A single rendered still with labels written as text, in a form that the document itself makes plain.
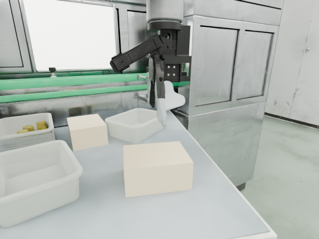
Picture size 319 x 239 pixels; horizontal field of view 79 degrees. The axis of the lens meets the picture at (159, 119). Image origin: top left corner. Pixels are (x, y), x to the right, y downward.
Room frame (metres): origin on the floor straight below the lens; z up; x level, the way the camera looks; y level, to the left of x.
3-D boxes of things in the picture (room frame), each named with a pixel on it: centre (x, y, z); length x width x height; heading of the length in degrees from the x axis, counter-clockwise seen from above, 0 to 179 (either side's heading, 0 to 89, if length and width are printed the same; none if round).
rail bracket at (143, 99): (0.98, 0.06, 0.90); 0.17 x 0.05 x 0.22; 31
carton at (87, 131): (0.69, 0.28, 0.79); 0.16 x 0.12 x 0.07; 28
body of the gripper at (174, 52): (0.44, -0.02, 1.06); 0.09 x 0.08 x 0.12; 100
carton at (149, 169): (0.44, 0.01, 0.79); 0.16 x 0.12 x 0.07; 100
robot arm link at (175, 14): (0.45, -0.01, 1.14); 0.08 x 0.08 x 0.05
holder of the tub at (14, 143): (0.65, 0.48, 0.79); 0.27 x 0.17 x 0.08; 31
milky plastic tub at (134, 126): (0.76, 0.09, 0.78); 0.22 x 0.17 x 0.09; 147
